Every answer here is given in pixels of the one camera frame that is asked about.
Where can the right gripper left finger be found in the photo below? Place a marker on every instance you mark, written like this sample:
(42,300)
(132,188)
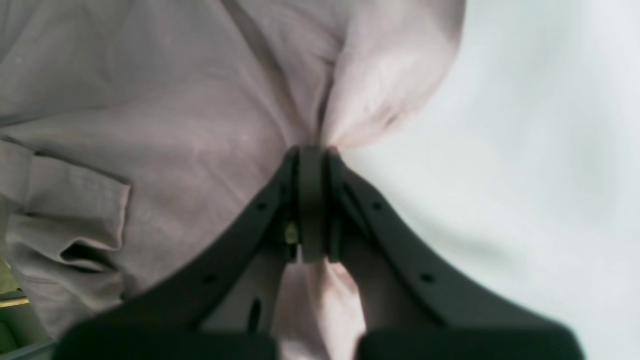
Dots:
(218,307)

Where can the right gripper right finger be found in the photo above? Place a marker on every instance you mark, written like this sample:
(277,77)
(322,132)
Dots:
(416,305)

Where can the mauve pink T-shirt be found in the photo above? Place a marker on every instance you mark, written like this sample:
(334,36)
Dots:
(133,132)

